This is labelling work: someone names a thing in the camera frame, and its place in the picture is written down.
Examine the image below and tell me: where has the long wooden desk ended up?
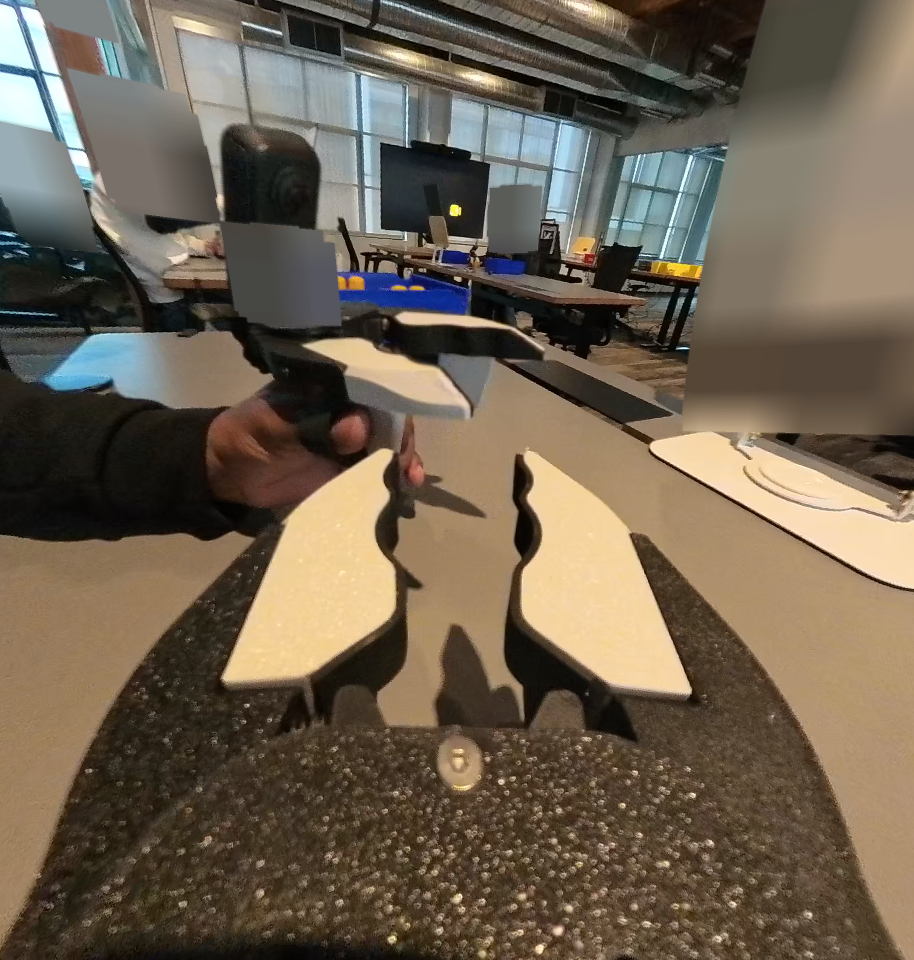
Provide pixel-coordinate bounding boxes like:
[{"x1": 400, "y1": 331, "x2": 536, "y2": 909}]
[{"x1": 457, "y1": 262, "x2": 648, "y2": 350}]

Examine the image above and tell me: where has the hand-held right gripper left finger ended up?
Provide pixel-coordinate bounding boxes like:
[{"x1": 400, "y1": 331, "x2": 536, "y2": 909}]
[{"x1": 220, "y1": 448, "x2": 409, "y2": 725}]

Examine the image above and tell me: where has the person's left forearm black sleeve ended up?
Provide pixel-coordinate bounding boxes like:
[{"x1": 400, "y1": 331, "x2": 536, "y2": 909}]
[{"x1": 0, "y1": 367, "x2": 237, "y2": 543}]

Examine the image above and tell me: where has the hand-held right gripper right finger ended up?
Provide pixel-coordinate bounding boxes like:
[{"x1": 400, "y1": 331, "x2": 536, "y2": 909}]
[{"x1": 508, "y1": 448, "x2": 694, "y2": 706}]

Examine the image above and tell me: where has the large black monitor screen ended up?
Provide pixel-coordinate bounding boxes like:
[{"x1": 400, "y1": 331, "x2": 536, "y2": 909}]
[{"x1": 379, "y1": 142, "x2": 492, "y2": 234}]

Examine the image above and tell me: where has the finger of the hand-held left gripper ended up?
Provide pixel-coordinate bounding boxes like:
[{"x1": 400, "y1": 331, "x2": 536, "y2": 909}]
[
  {"x1": 299, "y1": 337, "x2": 475, "y2": 421},
  {"x1": 389, "y1": 311, "x2": 547, "y2": 410}
]

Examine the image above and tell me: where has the blue plastic bin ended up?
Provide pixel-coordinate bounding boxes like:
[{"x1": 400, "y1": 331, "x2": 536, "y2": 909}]
[{"x1": 337, "y1": 271, "x2": 472, "y2": 318}]

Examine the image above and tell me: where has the white round stand base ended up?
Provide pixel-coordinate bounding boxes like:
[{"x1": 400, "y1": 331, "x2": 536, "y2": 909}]
[{"x1": 743, "y1": 453, "x2": 902, "y2": 515}]

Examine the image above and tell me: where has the glass window wall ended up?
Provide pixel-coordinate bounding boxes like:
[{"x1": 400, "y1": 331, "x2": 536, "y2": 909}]
[
  {"x1": 175, "y1": 30, "x2": 608, "y2": 241},
  {"x1": 0, "y1": 7, "x2": 91, "y2": 175},
  {"x1": 607, "y1": 146, "x2": 728, "y2": 261}
]

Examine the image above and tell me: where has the black desk pad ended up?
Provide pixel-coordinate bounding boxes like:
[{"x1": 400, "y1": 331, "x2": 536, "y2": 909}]
[{"x1": 505, "y1": 358, "x2": 674, "y2": 426}]

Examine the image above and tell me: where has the person's left hand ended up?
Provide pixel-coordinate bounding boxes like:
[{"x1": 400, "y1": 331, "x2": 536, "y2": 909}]
[{"x1": 205, "y1": 397, "x2": 427, "y2": 526}]

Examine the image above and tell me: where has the large silver ventilation duct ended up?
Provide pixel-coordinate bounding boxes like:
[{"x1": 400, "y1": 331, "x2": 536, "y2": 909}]
[{"x1": 277, "y1": 0, "x2": 737, "y2": 114}]

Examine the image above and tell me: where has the thin silver ventilation duct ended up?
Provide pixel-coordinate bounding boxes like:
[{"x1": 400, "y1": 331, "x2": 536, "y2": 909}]
[{"x1": 344, "y1": 37, "x2": 548, "y2": 108}]

